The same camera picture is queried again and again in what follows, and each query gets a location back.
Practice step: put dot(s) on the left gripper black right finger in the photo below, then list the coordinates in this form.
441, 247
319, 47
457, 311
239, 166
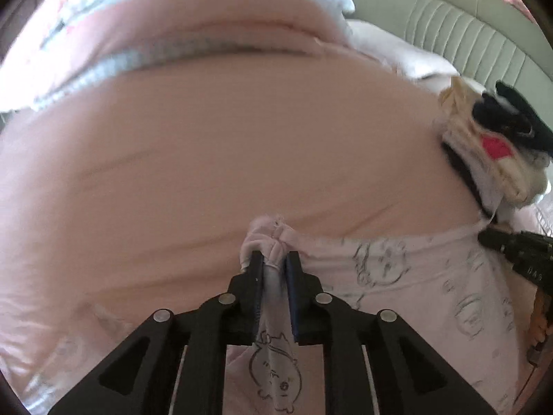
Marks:
373, 363

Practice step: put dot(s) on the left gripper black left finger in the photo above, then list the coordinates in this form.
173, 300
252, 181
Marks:
174, 363

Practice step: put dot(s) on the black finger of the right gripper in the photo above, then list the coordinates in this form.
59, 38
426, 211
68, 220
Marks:
530, 254

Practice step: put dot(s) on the folded white striped garment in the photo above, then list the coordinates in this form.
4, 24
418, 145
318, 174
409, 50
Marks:
471, 181

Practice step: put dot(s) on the folded cream garment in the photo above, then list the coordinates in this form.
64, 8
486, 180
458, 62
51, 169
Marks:
501, 172

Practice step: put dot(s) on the pink bed sheet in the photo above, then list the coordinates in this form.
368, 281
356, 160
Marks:
136, 193

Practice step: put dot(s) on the light pink pillow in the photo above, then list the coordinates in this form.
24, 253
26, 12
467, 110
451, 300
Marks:
397, 54

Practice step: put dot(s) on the grey padded headboard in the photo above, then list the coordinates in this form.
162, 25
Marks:
485, 40

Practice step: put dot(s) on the folded pink checkered duvet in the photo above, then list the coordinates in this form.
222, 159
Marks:
69, 45

